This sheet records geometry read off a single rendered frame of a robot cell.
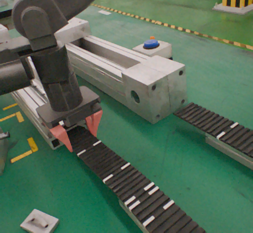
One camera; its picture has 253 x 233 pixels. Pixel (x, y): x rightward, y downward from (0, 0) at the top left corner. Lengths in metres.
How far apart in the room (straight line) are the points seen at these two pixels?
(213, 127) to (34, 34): 0.32
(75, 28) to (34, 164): 0.46
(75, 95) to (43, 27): 0.13
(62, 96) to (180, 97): 0.25
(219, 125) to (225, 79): 0.22
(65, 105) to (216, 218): 0.28
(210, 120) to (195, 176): 0.11
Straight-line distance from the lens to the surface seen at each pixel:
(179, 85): 0.56
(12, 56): 0.43
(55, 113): 0.47
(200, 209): 0.41
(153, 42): 0.75
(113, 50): 0.72
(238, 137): 0.47
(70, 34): 0.85
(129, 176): 0.42
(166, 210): 0.37
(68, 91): 0.45
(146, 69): 0.56
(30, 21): 0.39
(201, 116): 0.51
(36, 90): 0.68
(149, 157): 0.48
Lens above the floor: 1.12
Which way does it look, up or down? 34 degrees down
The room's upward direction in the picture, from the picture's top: 12 degrees counter-clockwise
